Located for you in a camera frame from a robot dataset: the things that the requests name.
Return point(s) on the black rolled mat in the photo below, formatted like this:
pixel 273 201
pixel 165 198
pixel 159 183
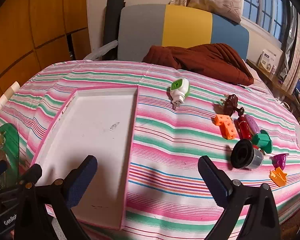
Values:
pixel 112 22

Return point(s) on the small purple jar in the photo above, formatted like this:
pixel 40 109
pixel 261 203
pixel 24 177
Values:
pixel 274 69

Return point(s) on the purple toy cup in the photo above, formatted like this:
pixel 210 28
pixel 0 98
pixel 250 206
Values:
pixel 279 160

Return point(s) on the grey striped curtain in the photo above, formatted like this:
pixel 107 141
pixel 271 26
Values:
pixel 296 50

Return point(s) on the wooden wardrobe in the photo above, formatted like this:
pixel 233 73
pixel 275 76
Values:
pixel 27 30

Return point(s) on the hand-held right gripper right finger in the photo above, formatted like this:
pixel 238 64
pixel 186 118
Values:
pixel 212 178

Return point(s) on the black cylindrical lens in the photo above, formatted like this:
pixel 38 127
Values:
pixel 243 153

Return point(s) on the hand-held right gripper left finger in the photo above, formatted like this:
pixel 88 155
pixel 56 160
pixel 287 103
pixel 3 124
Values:
pixel 82 180

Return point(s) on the white green plug-in device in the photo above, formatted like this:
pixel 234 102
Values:
pixel 178 92

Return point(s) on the barred window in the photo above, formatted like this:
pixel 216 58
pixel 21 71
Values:
pixel 262 5

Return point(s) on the brown swirl toy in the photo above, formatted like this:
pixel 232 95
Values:
pixel 230 103

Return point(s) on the blue round object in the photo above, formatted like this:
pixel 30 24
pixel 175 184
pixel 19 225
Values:
pixel 299 86

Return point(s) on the orange building block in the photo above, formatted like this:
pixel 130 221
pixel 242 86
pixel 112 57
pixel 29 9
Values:
pixel 226 127

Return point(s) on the pink green striped bedsheet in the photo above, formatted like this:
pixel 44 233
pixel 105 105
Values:
pixel 177 140

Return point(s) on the green hat-shaped toy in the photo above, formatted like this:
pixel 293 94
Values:
pixel 262 141

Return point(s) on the red toy bottle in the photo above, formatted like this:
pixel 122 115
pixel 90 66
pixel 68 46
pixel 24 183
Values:
pixel 243 128

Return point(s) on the orange toy piece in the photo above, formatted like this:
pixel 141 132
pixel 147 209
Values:
pixel 278 177

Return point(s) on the white cardboard box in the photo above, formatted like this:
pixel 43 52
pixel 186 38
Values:
pixel 267 58

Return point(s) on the grey yellow blue headboard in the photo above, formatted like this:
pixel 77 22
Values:
pixel 185 25

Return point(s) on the lavender oval toy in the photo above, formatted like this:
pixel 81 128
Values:
pixel 252 125

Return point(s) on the brown quilted blanket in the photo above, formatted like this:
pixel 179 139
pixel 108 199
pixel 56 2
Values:
pixel 202 60

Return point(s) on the white tray with pink edge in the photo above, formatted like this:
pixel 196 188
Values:
pixel 95 130

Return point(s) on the white bubble wrap roll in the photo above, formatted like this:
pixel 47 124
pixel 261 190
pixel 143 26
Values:
pixel 102 50

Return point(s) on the pale pink duvet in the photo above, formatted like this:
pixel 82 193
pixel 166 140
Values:
pixel 256 80

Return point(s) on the wooden shelf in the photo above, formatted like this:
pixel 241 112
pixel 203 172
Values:
pixel 272 80

